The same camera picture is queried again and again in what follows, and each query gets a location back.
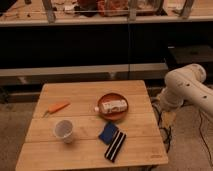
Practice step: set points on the brown round plate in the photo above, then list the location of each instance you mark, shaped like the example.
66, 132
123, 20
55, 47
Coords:
109, 97

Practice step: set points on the wooden folding table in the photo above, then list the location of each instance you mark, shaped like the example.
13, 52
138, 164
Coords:
42, 151

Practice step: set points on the blue sponge block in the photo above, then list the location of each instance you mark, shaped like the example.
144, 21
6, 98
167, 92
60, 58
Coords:
108, 132

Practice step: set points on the long metal shelf bench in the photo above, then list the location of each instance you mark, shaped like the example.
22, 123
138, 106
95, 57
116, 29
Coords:
97, 72

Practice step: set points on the black box on shelf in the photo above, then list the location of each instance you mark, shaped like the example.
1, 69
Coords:
184, 55

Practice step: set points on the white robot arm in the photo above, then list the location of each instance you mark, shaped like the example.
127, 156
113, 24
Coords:
186, 83

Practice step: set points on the black white striped block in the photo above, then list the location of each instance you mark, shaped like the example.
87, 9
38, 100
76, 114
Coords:
115, 146

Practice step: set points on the orange carrot toy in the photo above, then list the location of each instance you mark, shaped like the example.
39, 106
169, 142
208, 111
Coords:
55, 107

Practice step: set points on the white plastic bottle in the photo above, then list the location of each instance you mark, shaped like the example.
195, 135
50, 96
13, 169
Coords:
113, 106

